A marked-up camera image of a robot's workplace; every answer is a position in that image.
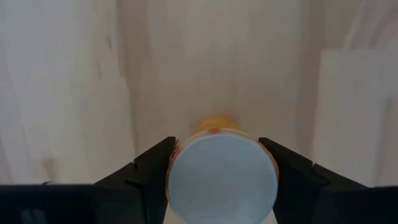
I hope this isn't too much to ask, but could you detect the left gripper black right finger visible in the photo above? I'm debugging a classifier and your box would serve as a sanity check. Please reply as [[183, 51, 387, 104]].
[[259, 138, 371, 224]]

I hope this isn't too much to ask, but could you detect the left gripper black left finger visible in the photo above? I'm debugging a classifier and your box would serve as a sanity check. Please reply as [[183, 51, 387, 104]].
[[95, 136, 177, 224]]

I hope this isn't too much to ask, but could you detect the orange pill bottle white cap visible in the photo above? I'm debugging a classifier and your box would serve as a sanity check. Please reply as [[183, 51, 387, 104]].
[[164, 113, 280, 224]]

